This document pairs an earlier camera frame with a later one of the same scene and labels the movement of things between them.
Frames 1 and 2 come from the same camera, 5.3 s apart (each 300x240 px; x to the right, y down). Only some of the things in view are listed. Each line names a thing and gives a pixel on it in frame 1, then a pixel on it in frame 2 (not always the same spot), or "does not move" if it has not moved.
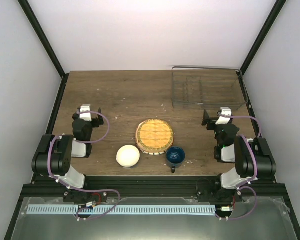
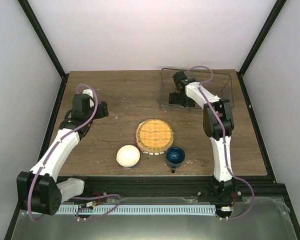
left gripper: x=97 y=123 → x=102 y=110
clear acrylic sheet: x=261 y=219 does not move
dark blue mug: x=175 y=156 does not move
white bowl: x=128 y=156 does not move
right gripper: x=211 y=121 → x=172 y=100
